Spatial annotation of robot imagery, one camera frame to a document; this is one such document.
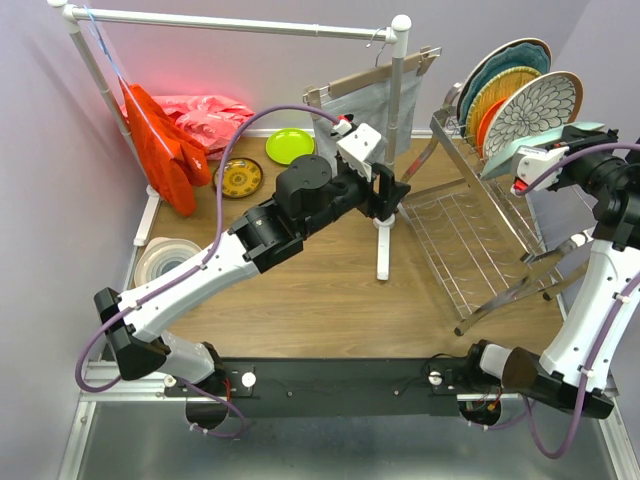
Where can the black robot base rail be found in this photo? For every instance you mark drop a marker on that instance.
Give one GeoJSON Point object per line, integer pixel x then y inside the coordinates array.
{"type": "Point", "coordinates": [440, 385]}

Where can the beige clip hanger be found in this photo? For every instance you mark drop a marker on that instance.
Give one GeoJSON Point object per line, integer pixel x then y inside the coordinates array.
{"type": "Point", "coordinates": [418, 63]}

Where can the woven bamboo plate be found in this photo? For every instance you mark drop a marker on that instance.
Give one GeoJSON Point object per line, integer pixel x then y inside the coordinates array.
{"type": "Point", "coordinates": [500, 87]}

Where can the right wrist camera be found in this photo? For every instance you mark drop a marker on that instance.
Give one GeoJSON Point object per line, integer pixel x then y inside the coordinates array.
{"type": "Point", "coordinates": [529, 163]}

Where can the orange plastic plate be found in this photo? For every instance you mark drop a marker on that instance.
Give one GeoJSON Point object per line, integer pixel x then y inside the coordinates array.
{"type": "Point", "coordinates": [485, 123]}

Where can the large floral ceramic plate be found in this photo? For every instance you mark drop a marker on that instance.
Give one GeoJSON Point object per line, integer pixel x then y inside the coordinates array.
{"type": "Point", "coordinates": [472, 70]}

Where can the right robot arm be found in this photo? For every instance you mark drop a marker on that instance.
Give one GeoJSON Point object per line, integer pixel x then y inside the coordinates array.
{"type": "Point", "coordinates": [571, 374]}

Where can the lime green plate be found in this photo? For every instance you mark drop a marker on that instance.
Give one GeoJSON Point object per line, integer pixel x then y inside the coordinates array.
{"type": "Point", "coordinates": [286, 145]}

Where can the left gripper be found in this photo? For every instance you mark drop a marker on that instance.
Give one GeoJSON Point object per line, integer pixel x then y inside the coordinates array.
{"type": "Point", "coordinates": [378, 206]}

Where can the blue wire hanger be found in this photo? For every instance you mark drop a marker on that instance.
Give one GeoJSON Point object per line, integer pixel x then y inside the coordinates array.
{"type": "Point", "coordinates": [123, 83]}

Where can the dark yellow patterned plate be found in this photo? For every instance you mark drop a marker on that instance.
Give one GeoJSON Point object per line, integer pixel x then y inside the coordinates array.
{"type": "Point", "coordinates": [242, 178]}

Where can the metal dish rack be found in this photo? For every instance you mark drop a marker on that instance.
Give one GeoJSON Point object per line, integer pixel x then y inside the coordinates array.
{"type": "Point", "coordinates": [484, 246]}

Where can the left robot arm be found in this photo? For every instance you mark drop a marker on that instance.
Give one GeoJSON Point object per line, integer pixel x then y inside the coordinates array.
{"type": "Point", "coordinates": [308, 197]}

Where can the white clothes rack frame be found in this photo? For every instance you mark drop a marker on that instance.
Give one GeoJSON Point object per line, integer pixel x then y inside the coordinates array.
{"type": "Point", "coordinates": [396, 35]}

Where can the pink plastic bag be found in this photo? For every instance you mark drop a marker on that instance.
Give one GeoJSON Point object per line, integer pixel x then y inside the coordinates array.
{"type": "Point", "coordinates": [211, 120]}

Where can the white striped plate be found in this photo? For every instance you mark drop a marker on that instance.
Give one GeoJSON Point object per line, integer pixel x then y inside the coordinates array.
{"type": "Point", "coordinates": [161, 255]}

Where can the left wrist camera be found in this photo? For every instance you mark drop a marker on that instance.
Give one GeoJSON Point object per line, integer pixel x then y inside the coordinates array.
{"type": "Point", "coordinates": [358, 146]}

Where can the teal scalloped plate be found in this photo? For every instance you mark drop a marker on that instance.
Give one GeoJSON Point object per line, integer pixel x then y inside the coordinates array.
{"type": "Point", "coordinates": [487, 75]}

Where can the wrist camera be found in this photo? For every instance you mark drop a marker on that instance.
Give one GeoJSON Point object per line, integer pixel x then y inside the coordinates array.
{"type": "Point", "coordinates": [529, 163]}
{"type": "Point", "coordinates": [358, 146]}

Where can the orange garment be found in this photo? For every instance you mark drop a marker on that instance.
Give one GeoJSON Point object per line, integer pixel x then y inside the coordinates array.
{"type": "Point", "coordinates": [174, 163]}

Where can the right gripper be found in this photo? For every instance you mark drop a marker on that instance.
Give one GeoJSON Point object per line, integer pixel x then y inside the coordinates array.
{"type": "Point", "coordinates": [579, 138]}

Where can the brown rim floral plate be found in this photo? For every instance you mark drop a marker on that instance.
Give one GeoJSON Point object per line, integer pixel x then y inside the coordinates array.
{"type": "Point", "coordinates": [547, 102]}

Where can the light blue divided tray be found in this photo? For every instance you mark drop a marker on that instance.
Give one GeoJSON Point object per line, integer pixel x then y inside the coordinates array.
{"type": "Point", "coordinates": [500, 163]}

